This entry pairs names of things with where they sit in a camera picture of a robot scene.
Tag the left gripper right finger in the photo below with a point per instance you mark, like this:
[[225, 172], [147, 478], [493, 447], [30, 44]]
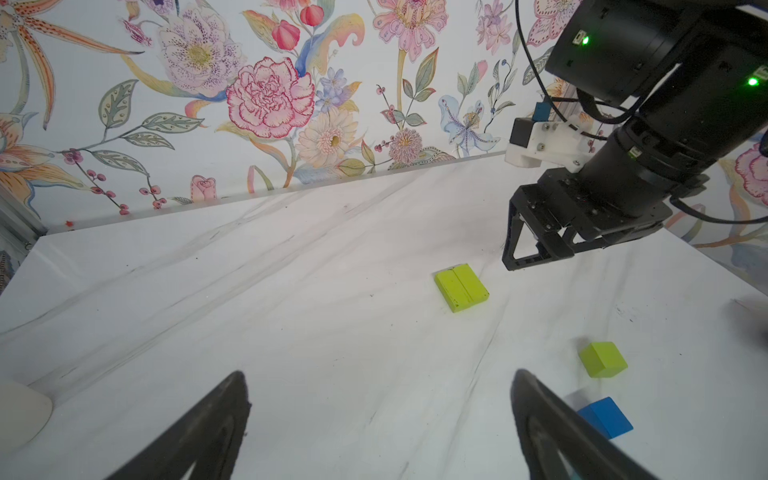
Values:
[[555, 439]]

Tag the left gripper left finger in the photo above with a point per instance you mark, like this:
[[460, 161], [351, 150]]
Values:
[[203, 444]]

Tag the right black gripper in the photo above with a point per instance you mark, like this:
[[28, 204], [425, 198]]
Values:
[[556, 212]]

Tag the dark blue cube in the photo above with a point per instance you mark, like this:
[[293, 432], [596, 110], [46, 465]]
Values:
[[606, 417]]

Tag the lime green cube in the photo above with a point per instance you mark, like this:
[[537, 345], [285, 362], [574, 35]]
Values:
[[602, 360]]

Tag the lime green rectangular block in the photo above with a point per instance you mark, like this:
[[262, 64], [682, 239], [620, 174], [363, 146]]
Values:
[[474, 288], [453, 290]]

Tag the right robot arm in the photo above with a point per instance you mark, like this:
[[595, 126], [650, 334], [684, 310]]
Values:
[[681, 83]]

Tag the white bottle green cap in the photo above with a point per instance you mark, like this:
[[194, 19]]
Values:
[[24, 413]]

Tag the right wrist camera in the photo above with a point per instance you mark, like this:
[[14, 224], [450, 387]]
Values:
[[562, 143]]

